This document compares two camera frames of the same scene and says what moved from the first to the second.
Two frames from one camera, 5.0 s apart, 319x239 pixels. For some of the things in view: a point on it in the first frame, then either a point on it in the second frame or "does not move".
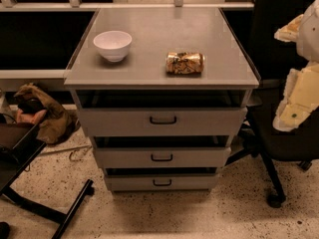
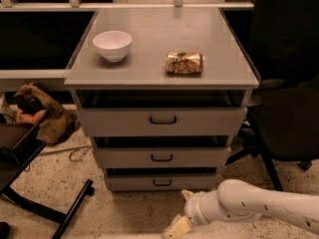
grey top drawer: [163, 121] does not move
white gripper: [309, 34] to [192, 207]
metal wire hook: [82, 155] does not move
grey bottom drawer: [159, 182] does not move
